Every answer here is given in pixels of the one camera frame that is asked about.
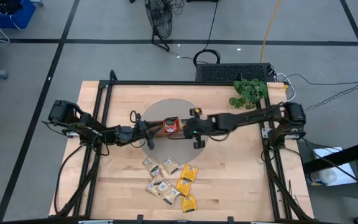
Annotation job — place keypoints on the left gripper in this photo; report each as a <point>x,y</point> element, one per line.
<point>130,135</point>

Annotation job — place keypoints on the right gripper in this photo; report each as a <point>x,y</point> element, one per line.
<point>202,127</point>

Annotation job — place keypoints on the wooden tea box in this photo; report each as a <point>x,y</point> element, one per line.
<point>158,133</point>

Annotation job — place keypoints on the red strawberry tea packet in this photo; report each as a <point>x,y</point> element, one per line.
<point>170,125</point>

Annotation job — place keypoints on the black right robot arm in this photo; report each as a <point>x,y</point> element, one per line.
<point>253,115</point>

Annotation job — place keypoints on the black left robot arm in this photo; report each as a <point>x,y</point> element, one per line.
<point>85,123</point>

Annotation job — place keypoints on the grey round mat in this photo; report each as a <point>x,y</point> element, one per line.
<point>166,109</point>

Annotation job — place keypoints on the green potted plant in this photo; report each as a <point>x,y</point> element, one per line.
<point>249,93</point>

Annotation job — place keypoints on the black computer case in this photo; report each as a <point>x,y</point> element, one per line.
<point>232,72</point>

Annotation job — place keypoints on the silver aluminium bar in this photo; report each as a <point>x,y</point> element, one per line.
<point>96,222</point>

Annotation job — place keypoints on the black floor fan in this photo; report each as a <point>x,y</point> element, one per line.
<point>158,18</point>

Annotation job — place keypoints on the white round container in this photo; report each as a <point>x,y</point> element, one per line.
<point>320,177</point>

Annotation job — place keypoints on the black metal rack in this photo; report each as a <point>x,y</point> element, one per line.
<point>337,157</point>

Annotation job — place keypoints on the white cardboard box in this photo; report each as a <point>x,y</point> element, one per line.
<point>345,177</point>

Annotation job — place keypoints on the black aluminium table frame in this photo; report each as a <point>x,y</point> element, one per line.
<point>166,83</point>

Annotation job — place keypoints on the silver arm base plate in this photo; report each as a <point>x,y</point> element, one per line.
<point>265,133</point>

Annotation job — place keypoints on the black frame bracket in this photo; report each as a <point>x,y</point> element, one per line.
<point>140,218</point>
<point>230,219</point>

